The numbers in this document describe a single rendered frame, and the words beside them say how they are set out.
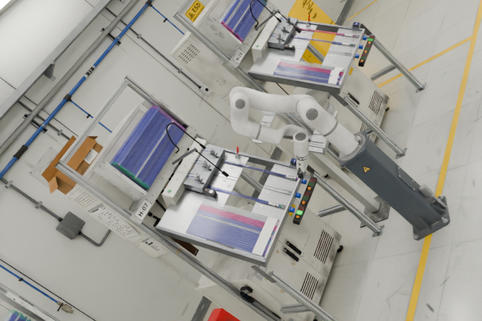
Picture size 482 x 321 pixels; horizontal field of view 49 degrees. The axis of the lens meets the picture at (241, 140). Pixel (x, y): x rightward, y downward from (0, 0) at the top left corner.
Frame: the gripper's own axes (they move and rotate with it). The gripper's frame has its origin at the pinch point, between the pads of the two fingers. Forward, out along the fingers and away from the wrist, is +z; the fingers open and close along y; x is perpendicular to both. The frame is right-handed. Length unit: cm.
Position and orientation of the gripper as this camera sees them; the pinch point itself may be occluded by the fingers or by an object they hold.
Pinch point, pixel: (303, 171)
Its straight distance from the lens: 322.8
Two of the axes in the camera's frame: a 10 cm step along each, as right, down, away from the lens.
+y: 3.9, -7.2, 5.7
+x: -9.1, -2.1, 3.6
